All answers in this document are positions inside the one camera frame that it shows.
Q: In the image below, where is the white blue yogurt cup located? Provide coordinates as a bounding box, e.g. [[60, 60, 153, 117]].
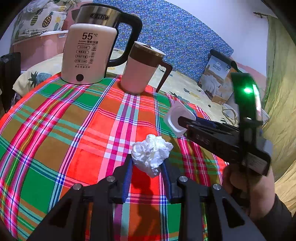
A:
[[164, 101, 196, 138]]

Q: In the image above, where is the white tissue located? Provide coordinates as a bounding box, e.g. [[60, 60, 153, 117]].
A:
[[131, 134, 174, 178]]

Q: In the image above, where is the person's right hand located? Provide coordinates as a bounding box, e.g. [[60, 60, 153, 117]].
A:
[[223, 164, 275, 221]]

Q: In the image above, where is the person's dark right sleeve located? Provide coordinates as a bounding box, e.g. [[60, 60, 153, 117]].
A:
[[254, 195, 296, 240]]

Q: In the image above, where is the olive green curtain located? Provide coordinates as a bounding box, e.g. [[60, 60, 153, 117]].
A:
[[262, 16, 295, 213]]

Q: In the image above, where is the bedding package box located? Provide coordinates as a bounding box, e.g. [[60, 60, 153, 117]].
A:
[[198, 49, 240, 105]]

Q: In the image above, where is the colourful plaid tablecloth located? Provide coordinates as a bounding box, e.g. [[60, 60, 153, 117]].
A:
[[1, 74, 226, 240]]

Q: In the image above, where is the yellow pineapple bed sheet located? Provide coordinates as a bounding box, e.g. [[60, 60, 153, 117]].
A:
[[13, 53, 230, 124]]

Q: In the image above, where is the blue floral headboard cushion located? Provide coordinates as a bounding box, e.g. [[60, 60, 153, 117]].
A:
[[100, 1, 234, 81]]

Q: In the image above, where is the pink mug brown lid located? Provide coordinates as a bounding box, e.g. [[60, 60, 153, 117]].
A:
[[120, 41, 173, 95]]

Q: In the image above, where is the black object at left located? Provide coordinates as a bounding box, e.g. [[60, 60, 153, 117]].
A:
[[1, 52, 21, 112]]

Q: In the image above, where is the pink storage box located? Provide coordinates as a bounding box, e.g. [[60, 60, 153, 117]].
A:
[[12, 30, 68, 70]]

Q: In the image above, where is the pineapple print folded quilt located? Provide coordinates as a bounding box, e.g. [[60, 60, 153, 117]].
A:
[[11, 0, 81, 44]]

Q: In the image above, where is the rope handle bag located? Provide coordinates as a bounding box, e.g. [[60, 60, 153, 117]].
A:
[[222, 103, 239, 126]]

